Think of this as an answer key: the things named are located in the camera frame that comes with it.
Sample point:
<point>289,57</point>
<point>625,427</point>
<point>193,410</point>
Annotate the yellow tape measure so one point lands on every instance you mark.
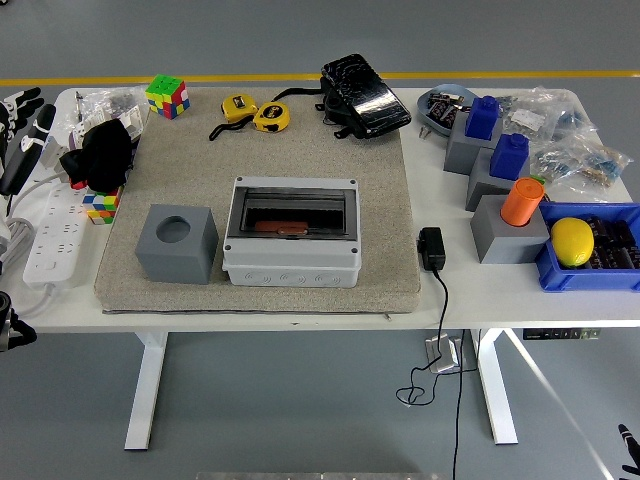
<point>239,107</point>
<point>271,117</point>

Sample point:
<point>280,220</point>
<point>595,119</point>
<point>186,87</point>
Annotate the smoky transparent box lid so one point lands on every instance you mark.
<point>295,200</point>

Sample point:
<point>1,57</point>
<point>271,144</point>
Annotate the grey electrical junction box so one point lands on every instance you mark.
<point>290,265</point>

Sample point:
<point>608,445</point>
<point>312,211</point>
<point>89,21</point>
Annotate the shiny black pouch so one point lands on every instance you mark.
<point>370,100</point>

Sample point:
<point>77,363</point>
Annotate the blue plastic block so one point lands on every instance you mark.
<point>509,157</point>
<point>482,117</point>

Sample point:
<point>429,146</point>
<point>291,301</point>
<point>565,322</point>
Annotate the small metal clip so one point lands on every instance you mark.
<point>425,132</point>

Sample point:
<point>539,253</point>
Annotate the black table control panel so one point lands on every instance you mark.
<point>560,333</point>

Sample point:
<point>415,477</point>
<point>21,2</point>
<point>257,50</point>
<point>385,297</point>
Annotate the small green part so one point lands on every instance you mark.
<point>538,178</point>

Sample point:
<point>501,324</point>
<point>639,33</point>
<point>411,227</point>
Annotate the large colourful puzzle cube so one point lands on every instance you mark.
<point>167,95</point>

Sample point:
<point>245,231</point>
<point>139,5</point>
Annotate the blue plastic bin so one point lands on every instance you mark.
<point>575,280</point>

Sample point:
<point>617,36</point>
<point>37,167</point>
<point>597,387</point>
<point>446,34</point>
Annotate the orange cylinder battery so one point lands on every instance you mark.
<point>272,226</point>
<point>520,202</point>

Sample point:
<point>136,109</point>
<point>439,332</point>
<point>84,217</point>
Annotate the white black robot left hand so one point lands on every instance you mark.
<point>27,150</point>

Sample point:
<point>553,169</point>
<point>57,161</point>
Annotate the white circuit breaker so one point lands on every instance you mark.
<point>55,152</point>

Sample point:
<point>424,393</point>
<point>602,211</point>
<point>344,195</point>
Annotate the dark electronic parts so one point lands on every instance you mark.
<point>442,110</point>

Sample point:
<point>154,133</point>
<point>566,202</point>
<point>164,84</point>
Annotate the black capacitors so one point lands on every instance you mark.
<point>607,232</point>

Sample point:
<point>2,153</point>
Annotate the small colourful puzzle cube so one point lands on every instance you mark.
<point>102,207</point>

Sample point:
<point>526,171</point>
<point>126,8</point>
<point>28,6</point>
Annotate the blue-grey shallow tray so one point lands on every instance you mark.
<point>425,120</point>

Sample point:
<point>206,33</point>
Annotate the white power strip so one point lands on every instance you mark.
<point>57,240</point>

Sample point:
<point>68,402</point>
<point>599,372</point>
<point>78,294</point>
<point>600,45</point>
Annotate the black cloth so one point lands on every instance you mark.
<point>105,155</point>

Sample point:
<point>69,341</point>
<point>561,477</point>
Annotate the clear bag of parts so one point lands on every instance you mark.
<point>585,162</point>
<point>120,100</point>
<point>550,115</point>

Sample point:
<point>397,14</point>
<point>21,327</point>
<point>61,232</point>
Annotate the white packaged parts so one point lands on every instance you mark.
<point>82,125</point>

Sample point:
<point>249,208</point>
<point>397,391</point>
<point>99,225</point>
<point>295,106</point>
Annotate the black power adapter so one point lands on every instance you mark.
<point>431,247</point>

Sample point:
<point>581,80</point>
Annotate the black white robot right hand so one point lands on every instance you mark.
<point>634,452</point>

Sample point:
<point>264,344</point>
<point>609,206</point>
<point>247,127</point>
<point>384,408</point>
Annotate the white socket part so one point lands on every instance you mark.
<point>132,122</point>

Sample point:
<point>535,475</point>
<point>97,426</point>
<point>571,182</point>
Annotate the yellow lemon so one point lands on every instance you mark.
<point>572,242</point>

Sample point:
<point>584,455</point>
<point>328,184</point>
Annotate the grey holder block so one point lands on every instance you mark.
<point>505,245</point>
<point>170,262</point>
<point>460,155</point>
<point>482,187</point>

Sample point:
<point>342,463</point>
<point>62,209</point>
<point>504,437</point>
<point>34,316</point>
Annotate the silver floor socket box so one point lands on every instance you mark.
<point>445,355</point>

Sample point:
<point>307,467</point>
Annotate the white table leg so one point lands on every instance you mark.
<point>497,390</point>
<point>145,390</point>

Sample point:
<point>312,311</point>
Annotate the grey-brown mat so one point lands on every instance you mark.
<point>310,150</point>

